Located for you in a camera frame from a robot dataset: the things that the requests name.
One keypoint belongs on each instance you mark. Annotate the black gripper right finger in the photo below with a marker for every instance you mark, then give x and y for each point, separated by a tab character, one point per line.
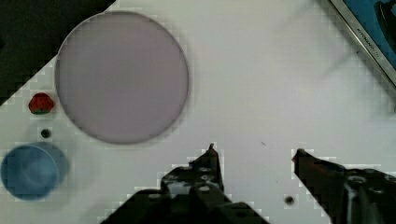
348	196

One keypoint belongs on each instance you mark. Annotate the large grey round plate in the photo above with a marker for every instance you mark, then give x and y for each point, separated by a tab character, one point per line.
121	77

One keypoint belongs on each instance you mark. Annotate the small red strawberry toy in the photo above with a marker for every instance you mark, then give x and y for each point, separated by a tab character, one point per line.
40	104

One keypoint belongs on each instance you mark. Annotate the blue plastic cup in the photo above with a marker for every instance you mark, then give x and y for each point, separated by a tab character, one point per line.
32	171

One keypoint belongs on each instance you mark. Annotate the black toaster oven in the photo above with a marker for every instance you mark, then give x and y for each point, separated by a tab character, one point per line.
373	24

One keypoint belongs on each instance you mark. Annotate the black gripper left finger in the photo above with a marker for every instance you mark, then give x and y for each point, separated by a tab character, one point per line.
204	170

